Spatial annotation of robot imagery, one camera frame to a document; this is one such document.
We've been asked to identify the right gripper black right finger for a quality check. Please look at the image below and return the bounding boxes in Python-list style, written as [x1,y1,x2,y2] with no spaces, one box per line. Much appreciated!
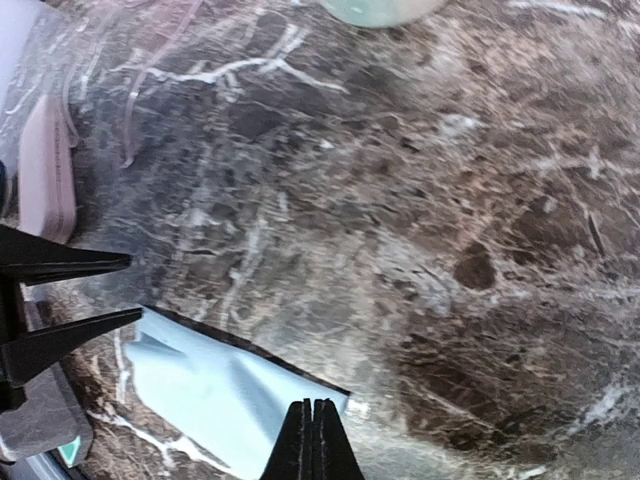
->
[312,399,364,480]

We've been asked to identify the cream ceramic mug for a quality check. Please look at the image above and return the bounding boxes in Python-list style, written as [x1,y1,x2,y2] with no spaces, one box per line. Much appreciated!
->
[320,0,447,28]

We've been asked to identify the grey glasses case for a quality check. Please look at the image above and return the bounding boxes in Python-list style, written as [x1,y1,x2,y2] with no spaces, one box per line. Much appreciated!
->
[1,364,94,467]

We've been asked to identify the pink glasses case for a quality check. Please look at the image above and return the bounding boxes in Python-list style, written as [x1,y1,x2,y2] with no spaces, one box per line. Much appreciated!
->
[17,95,77,244]

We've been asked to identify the clear frame dark-lens sunglasses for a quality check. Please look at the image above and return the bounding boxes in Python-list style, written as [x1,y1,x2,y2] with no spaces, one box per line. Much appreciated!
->
[59,0,206,169]

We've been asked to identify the light blue cloth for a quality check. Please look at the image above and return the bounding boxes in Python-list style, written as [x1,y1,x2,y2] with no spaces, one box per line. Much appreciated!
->
[125,308,349,479]

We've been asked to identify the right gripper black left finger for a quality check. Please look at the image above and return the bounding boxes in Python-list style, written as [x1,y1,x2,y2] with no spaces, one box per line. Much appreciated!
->
[260,399,313,480]

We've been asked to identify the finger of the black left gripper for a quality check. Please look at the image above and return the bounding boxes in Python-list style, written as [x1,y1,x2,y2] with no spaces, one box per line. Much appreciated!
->
[1,308,143,388]
[1,225,131,285]

